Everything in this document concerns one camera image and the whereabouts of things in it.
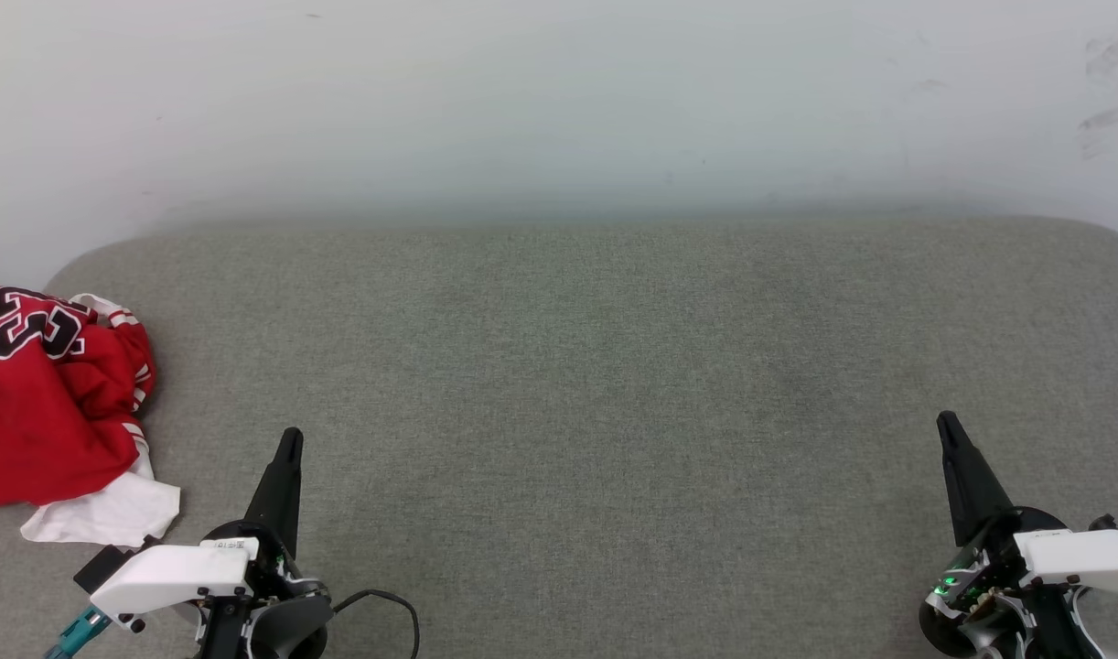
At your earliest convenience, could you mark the red jersey with white sleeves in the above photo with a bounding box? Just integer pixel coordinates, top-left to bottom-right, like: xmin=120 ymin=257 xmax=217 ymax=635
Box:
xmin=0 ymin=285 xmax=182 ymax=548

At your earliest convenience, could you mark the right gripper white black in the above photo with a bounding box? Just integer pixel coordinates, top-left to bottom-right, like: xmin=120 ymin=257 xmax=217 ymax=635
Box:
xmin=925 ymin=410 xmax=1118 ymax=612

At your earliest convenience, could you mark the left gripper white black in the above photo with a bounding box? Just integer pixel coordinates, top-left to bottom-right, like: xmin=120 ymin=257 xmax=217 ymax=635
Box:
xmin=90 ymin=427 xmax=315 ymax=634

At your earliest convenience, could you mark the thin black cable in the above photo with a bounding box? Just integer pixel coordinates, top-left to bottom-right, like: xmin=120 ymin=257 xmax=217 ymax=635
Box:
xmin=328 ymin=589 xmax=421 ymax=659

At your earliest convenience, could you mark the teal cable connector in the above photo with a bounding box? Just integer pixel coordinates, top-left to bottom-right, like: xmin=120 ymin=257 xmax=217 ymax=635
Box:
xmin=43 ymin=604 xmax=113 ymax=659

